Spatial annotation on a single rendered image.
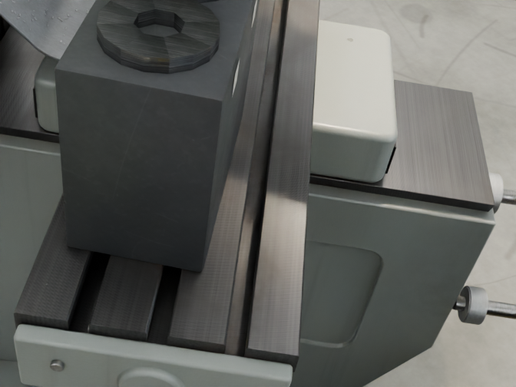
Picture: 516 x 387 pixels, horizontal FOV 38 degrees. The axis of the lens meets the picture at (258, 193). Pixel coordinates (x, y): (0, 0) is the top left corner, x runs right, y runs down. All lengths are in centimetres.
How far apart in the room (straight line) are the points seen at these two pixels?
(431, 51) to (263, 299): 237
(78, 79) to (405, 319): 85
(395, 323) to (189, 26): 82
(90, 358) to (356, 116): 55
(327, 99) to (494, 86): 185
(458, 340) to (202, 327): 139
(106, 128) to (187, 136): 6
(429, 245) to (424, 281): 8
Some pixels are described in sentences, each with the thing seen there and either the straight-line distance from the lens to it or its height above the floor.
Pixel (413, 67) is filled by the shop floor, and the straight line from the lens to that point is 281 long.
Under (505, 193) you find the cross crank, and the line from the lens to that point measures 128.
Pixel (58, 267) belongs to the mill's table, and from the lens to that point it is 65.
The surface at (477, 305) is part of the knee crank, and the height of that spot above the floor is 58.
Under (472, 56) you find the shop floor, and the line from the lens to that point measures 299.
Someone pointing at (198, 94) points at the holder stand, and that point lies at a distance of 51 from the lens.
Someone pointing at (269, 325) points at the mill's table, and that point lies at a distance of 62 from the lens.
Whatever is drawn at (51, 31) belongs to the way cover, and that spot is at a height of 93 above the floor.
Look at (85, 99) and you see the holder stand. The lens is 54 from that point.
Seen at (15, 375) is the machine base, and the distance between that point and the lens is 152.
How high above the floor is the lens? 148
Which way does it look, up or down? 44 degrees down
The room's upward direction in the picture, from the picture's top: 10 degrees clockwise
